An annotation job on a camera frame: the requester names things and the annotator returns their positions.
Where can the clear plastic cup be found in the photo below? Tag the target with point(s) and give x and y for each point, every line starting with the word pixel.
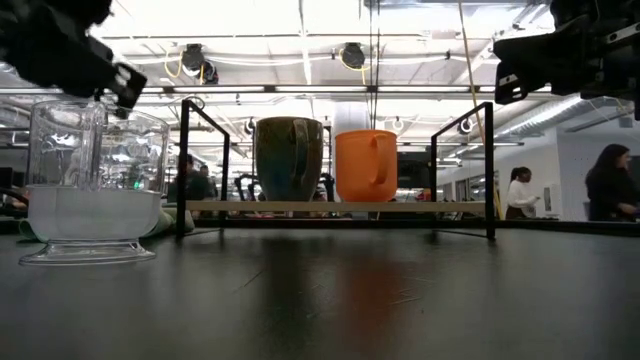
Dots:
pixel 90 215

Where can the orange plastic mug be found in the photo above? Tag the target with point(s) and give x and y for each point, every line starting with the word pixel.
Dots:
pixel 360 165

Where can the green-brown ceramic mug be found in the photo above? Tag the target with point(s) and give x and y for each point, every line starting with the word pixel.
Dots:
pixel 280 160

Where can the person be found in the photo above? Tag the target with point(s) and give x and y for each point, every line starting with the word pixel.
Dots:
pixel 607 190
pixel 195 187
pixel 520 195

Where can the black aluminium rig frame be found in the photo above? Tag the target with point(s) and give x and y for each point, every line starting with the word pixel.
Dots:
pixel 550 226

